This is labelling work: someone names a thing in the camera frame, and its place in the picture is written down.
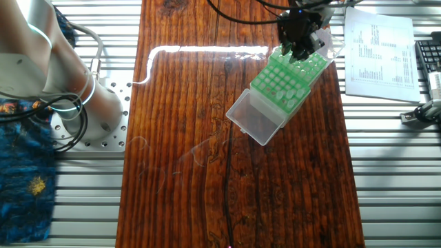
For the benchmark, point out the black computer keyboard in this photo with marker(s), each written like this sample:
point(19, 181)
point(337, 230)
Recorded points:
point(429, 51)

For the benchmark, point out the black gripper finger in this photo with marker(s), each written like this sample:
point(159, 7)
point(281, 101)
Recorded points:
point(305, 50)
point(286, 47)

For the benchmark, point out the small grey mounted device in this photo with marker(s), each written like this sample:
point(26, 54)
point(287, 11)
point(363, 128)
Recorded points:
point(413, 118)

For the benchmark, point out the white grey box device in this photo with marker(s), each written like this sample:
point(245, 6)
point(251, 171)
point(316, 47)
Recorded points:
point(435, 86)

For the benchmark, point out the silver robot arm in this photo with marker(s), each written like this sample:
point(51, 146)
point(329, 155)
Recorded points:
point(31, 58)

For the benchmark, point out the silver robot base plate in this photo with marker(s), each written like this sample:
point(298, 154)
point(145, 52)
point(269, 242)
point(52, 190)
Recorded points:
point(119, 137)

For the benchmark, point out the brown wooden board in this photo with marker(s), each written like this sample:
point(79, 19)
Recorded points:
point(193, 206)

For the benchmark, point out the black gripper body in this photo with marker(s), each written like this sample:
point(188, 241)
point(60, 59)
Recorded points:
point(299, 25)

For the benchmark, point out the clear box green tip rack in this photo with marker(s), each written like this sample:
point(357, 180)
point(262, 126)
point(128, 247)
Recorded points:
point(255, 117)
point(315, 74)

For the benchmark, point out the white printed paper sheet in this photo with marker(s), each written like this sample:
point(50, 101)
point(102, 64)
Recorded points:
point(403, 79)

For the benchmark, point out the blue painted cloth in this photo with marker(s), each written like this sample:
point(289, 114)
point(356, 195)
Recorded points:
point(24, 193)

